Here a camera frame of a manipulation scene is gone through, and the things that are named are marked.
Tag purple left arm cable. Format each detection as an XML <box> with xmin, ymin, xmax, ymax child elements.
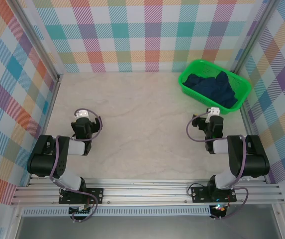
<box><xmin>49</xmin><ymin>109</ymin><xmax>104</xmax><ymax>223</ymax></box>

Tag aluminium frame post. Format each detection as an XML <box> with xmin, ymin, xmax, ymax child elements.
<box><xmin>231</xmin><ymin>0</ymin><xmax>280</xmax><ymax>73</ymax></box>
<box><xmin>7</xmin><ymin>0</ymin><xmax>63</xmax><ymax>83</ymax></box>

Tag grey metal sheet panel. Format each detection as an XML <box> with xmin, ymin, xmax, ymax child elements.
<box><xmin>14</xmin><ymin>215</ymin><xmax>284</xmax><ymax>239</ymax></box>

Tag white slotted cable duct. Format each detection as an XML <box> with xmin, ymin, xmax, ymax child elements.
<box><xmin>22</xmin><ymin>205</ymin><xmax>211</xmax><ymax>217</ymax></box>

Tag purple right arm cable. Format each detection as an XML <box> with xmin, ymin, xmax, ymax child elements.
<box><xmin>186</xmin><ymin>112</ymin><xmax>249</xmax><ymax>221</ymax></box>

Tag navy blue t-shirt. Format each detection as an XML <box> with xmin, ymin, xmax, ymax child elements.
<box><xmin>184</xmin><ymin>70</ymin><xmax>238</xmax><ymax>108</ymax></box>

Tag aluminium side rail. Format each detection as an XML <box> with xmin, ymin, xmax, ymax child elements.
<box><xmin>238</xmin><ymin>107</ymin><xmax>269</xmax><ymax>184</ymax></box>
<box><xmin>28</xmin><ymin>79</ymin><xmax>61</xmax><ymax>185</ymax></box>

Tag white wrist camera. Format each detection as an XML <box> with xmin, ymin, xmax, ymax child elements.
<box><xmin>205</xmin><ymin>107</ymin><xmax>221</xmax><ymax>123</ymax></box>
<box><xmin>74</xmin><ymin>109</ymin><xmax>90</xmax><ymax>119</ymax></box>

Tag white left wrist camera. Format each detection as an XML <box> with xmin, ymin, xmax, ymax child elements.
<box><xmin>74</xmin><ymin>109</ymin><xmax>90</xmax><ymax>119</ymax></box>

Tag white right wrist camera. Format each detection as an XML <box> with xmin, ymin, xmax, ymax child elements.
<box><xmin>205</xmin><ymin>107</ymin><xmax>221</xmax><ymax>123</ymax></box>

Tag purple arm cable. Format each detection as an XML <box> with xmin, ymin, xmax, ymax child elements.
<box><xmin>49</xmin><ymin>109</ymin><xmax>104</xmax><ymax>223</ymax></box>
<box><xmin>186</xmin><ymin>112</ymin><xmax>249</xmax><ymax>221</ymax></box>

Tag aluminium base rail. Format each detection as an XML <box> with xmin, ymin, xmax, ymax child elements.
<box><xmin>10</xmin><ymin>176</ymin><xmax>285</xmax><ymax>206</ymax></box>

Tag green plastic basket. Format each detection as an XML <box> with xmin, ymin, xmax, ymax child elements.
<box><xmin>178</xmin><ymin>59</ymin><xmax>252</xmax><ymax>116</ymax></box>

